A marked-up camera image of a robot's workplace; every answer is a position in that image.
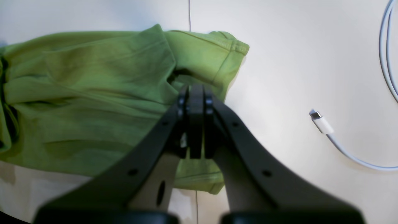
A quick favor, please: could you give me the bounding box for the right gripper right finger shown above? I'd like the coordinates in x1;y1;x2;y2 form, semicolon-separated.
204;87;364;224

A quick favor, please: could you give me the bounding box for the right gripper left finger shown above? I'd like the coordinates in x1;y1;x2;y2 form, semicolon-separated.
34;85;204;224

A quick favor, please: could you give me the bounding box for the green t-shirt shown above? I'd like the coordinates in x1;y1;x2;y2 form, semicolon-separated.
1;24;250;177

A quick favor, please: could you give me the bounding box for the white cable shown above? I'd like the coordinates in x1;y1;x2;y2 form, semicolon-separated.
309;0;398;171

